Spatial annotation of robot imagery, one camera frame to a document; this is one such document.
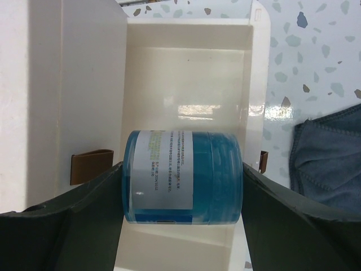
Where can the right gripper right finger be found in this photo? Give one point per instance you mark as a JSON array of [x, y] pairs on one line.
[[287, 231]]

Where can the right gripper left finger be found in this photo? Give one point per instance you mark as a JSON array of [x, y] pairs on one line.
[[77, 230]]

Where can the blue tape dispenser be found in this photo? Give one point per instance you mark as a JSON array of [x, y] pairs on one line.
[[182, 177]]

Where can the brown drawer pull tab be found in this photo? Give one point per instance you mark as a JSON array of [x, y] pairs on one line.
[[87, 166]]

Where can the dark blue cloth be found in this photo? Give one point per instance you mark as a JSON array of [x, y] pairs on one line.
[[324, 161]]

